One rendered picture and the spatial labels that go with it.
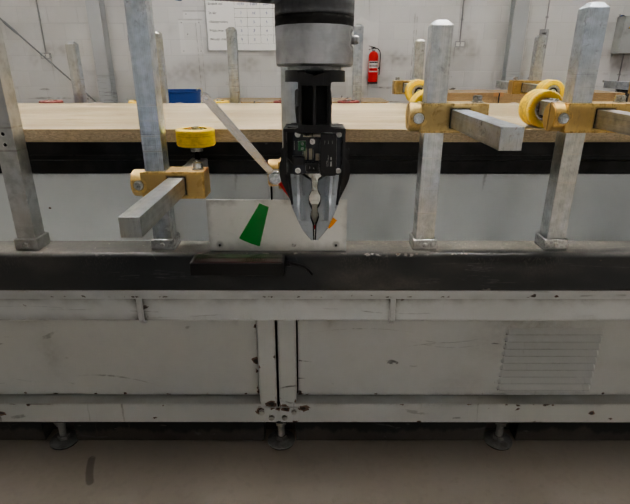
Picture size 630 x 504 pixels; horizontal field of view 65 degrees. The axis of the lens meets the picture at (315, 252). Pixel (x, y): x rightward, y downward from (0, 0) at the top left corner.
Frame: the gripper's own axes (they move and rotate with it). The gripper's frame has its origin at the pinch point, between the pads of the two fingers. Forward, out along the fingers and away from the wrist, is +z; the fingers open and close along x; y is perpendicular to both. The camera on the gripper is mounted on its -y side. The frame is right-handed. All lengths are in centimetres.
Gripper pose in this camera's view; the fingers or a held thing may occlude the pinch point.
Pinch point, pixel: (314, 228)
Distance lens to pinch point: 66.3
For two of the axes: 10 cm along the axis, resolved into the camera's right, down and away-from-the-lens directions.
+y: -0.1, 3.3, -9.4
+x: 10.0, 0.1, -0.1
